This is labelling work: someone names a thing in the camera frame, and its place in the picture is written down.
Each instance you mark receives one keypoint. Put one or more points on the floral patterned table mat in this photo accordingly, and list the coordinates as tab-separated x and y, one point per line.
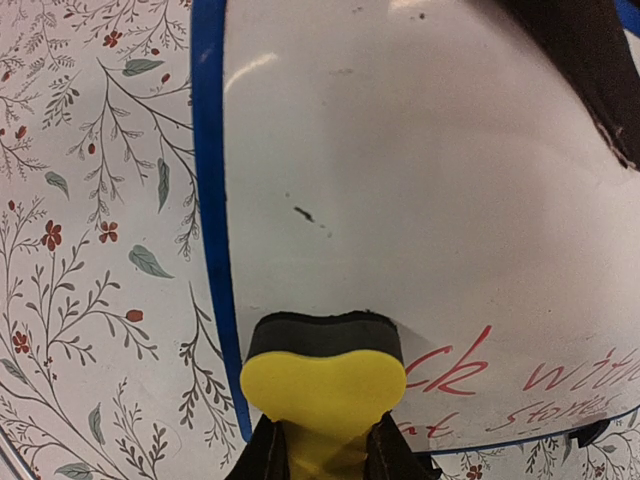
111	364

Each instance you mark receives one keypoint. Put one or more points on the small blue-framed whiteboard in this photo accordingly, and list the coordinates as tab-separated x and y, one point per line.
425	161

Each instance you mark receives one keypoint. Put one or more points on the yellow black eraser sponge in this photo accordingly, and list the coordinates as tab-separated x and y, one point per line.
328	380

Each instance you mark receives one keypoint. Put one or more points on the wire whiteboard stand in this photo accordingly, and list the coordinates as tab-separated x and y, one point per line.
587	434

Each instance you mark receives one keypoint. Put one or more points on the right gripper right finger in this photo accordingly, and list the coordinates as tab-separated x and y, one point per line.
389	456

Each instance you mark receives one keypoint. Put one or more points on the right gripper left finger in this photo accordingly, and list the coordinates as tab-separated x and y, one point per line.
265	456

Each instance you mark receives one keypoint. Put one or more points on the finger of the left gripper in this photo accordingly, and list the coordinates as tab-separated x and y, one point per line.
586	42

